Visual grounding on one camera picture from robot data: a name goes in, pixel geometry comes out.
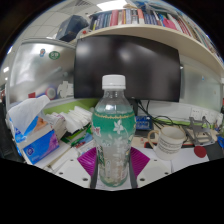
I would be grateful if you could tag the flat round red coaster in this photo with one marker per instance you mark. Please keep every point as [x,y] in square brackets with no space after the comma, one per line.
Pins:
[200,151]

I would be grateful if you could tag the dark bag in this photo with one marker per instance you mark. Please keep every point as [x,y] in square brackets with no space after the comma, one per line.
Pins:
[71,27]

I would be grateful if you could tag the blue tissue box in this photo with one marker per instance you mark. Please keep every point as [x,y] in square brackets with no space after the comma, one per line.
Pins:
[38,143]

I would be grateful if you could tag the green-label clear drink bottle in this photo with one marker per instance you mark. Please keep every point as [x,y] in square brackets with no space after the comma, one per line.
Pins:
[114,133]

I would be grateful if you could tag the white patterned ceramic mug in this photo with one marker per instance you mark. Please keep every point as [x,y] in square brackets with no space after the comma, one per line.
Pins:
[168,141]

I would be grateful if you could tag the small blue electronics box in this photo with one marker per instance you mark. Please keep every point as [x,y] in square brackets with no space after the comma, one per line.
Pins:
[144,122]

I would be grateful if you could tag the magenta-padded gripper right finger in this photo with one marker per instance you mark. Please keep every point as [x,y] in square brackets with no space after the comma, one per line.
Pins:
[153,170]

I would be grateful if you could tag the beige shelf with books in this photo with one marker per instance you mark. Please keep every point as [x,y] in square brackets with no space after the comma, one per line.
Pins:
[173,33]

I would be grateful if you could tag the grey metal laptop stand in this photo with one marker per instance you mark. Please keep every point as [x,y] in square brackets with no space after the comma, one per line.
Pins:
[196,128]

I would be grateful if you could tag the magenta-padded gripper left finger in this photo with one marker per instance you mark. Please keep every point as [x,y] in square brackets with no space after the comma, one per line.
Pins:
[71,170]

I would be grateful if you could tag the black computer monitor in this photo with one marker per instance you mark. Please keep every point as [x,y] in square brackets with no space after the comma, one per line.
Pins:
[126,66]

